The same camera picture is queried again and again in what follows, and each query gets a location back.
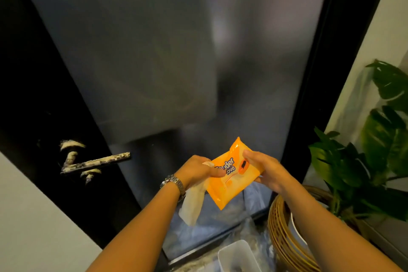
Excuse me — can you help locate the white plant pot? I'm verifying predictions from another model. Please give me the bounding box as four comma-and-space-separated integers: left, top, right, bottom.
288, 200, 329, 247

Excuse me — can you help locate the person's right forearm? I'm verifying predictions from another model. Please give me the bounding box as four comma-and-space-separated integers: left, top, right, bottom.
280, 177, 404, 272

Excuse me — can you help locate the orange wet wipes packet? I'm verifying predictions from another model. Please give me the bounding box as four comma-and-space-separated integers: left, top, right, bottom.
204, 137, 265, 210

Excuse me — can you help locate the black framed glass door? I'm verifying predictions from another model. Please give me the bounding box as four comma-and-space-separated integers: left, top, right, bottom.
0, 0, 396, 272

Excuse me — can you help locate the person's left hand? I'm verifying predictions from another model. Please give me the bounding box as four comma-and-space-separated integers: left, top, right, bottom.
174, 155, 226, 191

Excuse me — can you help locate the white plastic container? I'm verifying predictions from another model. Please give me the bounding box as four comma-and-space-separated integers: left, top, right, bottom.
218, 239, 262, 272

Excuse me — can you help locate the green leafy plant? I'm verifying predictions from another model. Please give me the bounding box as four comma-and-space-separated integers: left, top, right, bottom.
309, 59, 408, 222

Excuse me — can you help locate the woven rattan basket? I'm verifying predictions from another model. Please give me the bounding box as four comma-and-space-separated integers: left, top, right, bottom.
267, 185, 361, 272

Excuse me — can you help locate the silver wristwatch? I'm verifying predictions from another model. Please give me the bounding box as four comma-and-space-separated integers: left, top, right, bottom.
160, 174, 186, 202

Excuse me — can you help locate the person's right hand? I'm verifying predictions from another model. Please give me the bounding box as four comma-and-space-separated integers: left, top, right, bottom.
242, 149, 297, 195

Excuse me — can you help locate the person's left forearm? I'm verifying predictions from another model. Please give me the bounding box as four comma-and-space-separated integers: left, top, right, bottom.
85, 181, 184, 272

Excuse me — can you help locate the white wet wipe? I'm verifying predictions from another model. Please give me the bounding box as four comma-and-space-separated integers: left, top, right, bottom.
178, 161, 215, 227

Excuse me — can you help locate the worn door handle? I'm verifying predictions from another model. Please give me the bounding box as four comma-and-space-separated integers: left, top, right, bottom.
59, 140, 131, 184

